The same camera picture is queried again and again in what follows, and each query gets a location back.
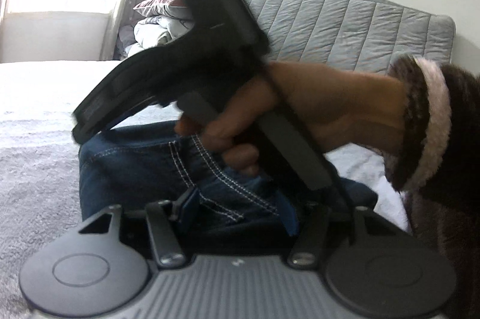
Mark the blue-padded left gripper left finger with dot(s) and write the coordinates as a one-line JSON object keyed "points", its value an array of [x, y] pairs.
{"points": [[165, 240]]}

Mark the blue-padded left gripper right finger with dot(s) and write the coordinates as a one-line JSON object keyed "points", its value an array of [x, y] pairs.
{"points": [[306, 225]]}

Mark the dark blue jeans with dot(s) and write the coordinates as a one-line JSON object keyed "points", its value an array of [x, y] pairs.
{"points": [[137, 165]]}

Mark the person's right hand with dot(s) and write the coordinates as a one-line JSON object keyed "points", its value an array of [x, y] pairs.
{"points": [[338, 107]]}

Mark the pink grey pillow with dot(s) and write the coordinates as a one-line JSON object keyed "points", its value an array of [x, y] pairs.
{"points": [[175, 9]]}

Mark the grey quilted headboard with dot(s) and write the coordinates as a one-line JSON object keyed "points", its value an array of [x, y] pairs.
{"points": [[361, 35]]}

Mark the dark fuzzy right sleeve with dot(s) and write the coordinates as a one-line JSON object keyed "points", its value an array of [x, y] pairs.
{"points": [[437, 170]]}

